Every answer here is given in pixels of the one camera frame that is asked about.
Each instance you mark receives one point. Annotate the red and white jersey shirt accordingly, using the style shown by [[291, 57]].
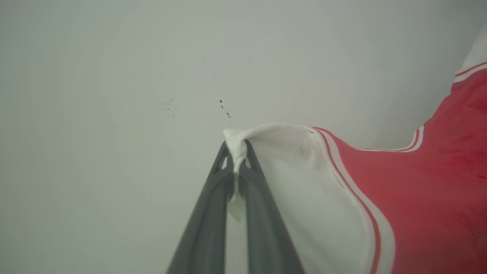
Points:
[[418, 198]]

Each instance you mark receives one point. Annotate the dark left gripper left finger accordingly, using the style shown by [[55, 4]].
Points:
[[207, 228]]

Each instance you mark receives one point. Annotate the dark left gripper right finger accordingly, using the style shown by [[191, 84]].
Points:
[[266, 236]]

